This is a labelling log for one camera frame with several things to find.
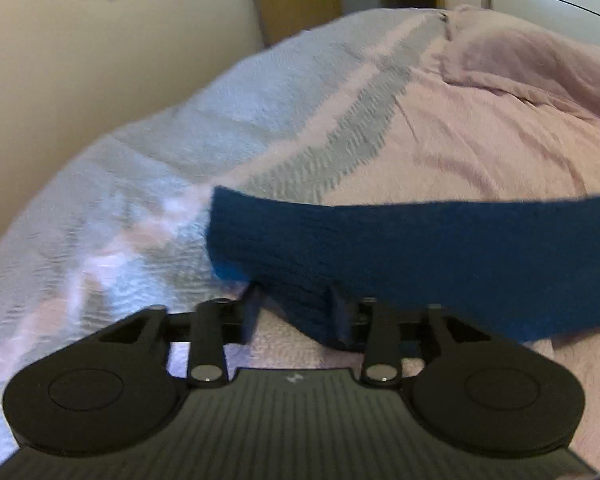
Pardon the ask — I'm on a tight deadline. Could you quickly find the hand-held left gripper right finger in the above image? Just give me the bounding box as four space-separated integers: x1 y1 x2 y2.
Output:
327 285 493 388

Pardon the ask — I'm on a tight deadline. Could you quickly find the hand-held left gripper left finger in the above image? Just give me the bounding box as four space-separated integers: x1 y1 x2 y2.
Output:
99 282 262 388

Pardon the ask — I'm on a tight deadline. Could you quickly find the blue knit sweater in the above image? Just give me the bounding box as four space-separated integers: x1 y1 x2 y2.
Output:
205 185 600 351

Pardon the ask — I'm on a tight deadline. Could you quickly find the herringbone striped duvet cover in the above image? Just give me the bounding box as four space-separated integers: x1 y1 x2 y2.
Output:
0 7 448 461

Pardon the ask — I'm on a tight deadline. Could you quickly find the pink bedspread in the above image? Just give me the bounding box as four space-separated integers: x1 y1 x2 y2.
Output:
225 7 600 466

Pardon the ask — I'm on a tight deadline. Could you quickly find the light wooden door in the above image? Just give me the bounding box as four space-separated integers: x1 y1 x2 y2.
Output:
250 0 343 47

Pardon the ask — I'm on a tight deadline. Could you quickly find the lavender blanket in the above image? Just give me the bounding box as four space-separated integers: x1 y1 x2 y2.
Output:
440 4 600 126

